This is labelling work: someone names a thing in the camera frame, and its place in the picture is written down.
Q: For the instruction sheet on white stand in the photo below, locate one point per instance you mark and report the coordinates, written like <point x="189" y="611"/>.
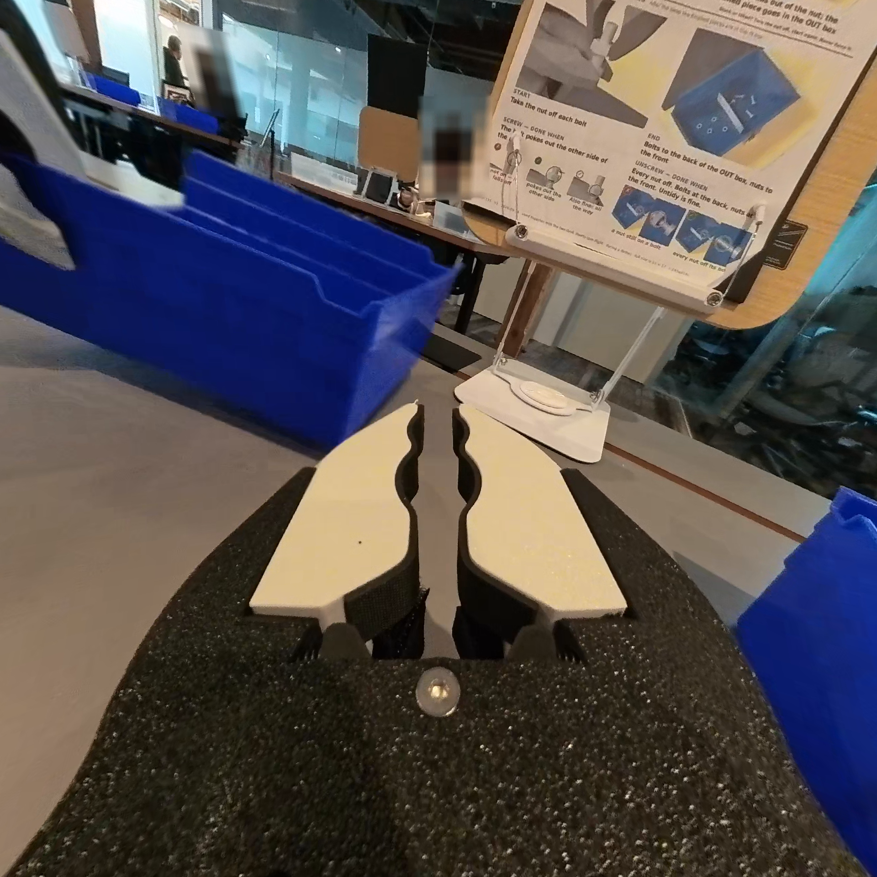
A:
<point x="822" y="171"/>

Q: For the tan cork board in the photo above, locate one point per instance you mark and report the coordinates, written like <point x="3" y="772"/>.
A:
<point x="387" y="137"/>

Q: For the blue plastic bin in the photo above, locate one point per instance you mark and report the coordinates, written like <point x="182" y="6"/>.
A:
<point x="240" y="322"/>
<point x="808" y="685"/>

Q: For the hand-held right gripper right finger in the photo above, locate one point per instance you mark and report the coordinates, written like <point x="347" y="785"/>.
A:
<point x="534" y="534"/>

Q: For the black monitor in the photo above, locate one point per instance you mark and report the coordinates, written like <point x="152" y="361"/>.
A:
<point x="397" y="68"/>

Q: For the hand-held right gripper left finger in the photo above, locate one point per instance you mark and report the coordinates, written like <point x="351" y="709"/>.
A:
<point x="342" y="521"/>

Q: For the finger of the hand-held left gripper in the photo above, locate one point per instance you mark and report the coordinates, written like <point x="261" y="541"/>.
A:
<point x="137" y="188"/>

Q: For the printed instruction sheet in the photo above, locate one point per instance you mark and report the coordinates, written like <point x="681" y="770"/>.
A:
<point x="651" y="137"/>

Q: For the dark wooden desk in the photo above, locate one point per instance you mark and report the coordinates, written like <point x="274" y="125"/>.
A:
<point x="384" y="205"/>

